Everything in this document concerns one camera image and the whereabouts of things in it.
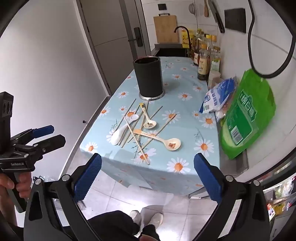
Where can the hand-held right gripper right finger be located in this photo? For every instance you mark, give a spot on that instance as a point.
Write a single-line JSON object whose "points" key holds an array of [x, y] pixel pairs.
{"points": [[207, 176]]}

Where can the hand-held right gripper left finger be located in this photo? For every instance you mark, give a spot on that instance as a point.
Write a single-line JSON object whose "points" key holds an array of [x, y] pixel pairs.
{"points": [[89, 176]]}

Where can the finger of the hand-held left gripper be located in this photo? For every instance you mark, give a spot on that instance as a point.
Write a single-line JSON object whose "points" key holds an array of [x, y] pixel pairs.
{"points": [[44, 131], [54, 140]]}

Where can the white ceramic spoon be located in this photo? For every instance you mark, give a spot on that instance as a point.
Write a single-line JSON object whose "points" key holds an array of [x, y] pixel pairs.
{"points": [[116, 136]]}

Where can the bunch of wooden chopsticks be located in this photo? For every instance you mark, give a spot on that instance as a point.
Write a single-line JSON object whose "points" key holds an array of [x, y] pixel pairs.
{"points": [[137, 141]]}

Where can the small cream patterned spoon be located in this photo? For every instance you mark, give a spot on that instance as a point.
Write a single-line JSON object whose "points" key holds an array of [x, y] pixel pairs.
{"points": [[150, 125]]}

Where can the black utensil holder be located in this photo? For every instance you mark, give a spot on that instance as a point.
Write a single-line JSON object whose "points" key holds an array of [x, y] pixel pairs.
{"points": [[148, 76]]}

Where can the person's left hand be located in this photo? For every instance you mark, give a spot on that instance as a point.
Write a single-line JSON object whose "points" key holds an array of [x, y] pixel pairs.
{"points": [[7, 182]]}

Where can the person's dark trousers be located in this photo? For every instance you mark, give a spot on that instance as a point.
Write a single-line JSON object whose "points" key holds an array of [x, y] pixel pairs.
{"points": [[108, 222]]}

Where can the white shoe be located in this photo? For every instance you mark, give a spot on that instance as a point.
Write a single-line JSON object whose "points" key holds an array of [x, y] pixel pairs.
{"points": [[136, 216], [155, 219]]}

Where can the colourful food packets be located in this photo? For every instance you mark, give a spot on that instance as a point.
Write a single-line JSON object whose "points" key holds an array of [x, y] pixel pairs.
{"points": [[281, 199]]}

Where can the green plastic bag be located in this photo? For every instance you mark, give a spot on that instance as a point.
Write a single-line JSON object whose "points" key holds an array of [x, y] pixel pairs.
{"points": [[249, 111]]}

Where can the blue and white bag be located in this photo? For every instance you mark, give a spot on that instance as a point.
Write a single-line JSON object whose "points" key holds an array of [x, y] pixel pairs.
{"points": [[218, 93]]}

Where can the blue daisy tablecloth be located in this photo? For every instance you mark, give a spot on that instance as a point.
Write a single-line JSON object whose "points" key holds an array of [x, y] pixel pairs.
{"points": [[182, 81]]}

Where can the clear jar white lid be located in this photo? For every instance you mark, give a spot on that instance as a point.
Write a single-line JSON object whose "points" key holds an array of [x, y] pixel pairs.
{"points": [[214, 75]]}

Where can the grey door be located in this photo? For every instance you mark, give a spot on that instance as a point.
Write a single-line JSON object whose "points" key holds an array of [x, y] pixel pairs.
{"points": [[104, 34]]}

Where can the row of condiment bottles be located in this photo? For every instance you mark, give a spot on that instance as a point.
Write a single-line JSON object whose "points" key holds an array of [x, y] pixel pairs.
{"points": [[203, 62]]}

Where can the dark kitchen sink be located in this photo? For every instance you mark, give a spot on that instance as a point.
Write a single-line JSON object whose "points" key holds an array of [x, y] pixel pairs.
{"points": [[171, 49]]}

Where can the yellow labelled bottle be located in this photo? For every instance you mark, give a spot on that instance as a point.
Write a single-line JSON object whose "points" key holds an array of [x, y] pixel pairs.
{"points": [[185, 38]]}

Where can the black faucet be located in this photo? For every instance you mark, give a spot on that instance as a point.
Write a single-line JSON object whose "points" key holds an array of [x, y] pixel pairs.
{"points": [[185, 30]]}

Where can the wooden cutting board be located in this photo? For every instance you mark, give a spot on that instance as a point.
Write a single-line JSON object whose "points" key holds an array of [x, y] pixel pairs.
{"points": [[165, 29]]}

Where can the wooden spatula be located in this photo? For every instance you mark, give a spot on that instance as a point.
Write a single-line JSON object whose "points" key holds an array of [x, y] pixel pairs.
{"points": [[206, 8]]}

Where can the black rectangular wall panel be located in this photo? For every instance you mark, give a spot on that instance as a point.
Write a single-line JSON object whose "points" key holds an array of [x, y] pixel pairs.
{"points": [[234, 20]]}

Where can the black wall socket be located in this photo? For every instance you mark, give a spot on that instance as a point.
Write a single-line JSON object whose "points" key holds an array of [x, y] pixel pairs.
{"points": [[160, 6]]}

